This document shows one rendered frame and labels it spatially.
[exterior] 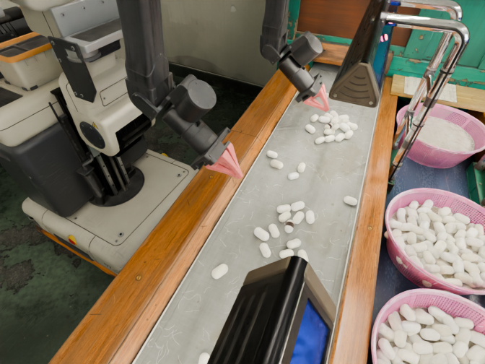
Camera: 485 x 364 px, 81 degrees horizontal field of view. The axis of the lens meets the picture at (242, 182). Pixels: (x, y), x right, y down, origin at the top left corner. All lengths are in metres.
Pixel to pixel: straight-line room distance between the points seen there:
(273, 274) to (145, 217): 1.14
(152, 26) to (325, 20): 0.92
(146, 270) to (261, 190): 0.34
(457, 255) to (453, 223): 0.08
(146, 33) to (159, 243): 0.40
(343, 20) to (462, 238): 0.88
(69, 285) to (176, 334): 1.09
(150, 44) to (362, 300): 0.58
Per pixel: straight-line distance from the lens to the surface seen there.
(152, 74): 0.54
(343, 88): 0.52
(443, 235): 0.80
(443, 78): 0.75
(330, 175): 0.82
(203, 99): 0.53
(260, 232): 0.64
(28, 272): 1.77
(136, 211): 1.37
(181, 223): 0.67
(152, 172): 1.52
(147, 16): 0.50
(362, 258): 0.65
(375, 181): 0.81
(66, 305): 1.59
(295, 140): 0.92
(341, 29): 1.32
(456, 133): 1.17
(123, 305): 0.61
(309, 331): 0.22
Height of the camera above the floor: 1.30
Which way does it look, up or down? 46 degrees down
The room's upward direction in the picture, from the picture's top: straight up
